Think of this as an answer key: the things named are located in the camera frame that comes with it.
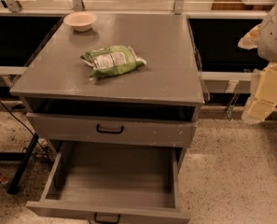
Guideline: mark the black top drawer handle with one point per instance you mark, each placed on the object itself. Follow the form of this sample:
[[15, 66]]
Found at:
[[101, 129]]

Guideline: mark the beige bowl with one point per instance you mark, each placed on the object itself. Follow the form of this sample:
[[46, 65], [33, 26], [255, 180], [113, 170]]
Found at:
[[80, 21]]

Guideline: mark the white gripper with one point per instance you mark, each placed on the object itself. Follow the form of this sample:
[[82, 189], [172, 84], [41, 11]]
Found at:
[[274, 37]]

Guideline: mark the black drawer handle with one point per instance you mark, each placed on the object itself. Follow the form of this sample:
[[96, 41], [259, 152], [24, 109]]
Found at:
[[101, 129], [106, 219]]

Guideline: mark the open grey middle drawer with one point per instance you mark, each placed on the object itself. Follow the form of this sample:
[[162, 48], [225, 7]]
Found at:
[[139, 183]]

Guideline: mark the black table leg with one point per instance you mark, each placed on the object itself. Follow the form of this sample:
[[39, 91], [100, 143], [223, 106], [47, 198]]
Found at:
[[13, 188]]

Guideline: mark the metal railing frame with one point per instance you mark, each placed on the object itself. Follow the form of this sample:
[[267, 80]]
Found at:
[[157, 30]]

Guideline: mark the closed grey top drawer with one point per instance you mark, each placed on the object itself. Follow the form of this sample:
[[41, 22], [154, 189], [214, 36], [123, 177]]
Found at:
[[141, 132]]

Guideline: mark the green jalapeno chip bag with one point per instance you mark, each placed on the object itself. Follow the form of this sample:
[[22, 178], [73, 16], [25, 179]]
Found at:
[[112, 61]]

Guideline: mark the metal bracket under rail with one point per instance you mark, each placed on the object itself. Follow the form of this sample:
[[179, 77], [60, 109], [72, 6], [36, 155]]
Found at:
[[231, 87]]

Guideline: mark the black middle drawer handle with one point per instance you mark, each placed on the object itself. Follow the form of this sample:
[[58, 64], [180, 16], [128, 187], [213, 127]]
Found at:
[[106, 219]]

